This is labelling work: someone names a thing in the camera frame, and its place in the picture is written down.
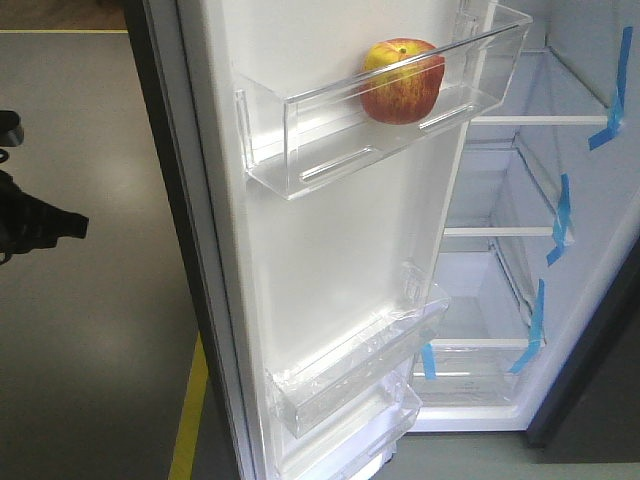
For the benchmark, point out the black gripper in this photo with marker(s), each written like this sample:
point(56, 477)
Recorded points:
point(29, 223)

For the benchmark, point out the white fridge door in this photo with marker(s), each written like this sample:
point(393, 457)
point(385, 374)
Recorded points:
point(276, 281)

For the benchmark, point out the red yellow apple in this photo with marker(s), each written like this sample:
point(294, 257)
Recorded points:
point(406, 94)

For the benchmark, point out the dark grey fridge body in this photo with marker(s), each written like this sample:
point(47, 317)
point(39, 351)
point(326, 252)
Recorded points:
point(541, 232)

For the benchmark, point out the clear upper door bin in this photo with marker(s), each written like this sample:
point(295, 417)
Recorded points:
point(299, 142)

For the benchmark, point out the clear door bin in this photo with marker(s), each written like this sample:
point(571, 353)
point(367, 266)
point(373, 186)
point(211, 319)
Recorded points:
point(304, 396)
point(299, 142)
point(386, 413)

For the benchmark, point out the clear middle door bin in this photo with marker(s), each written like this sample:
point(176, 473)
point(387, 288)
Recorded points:
point(304, 396)

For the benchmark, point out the clear lower door bin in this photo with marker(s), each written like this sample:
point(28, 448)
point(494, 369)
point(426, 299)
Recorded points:
point(386, 413)

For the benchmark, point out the clear crisper drawer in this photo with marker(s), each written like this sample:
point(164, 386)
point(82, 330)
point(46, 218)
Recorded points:
point(450, 377)

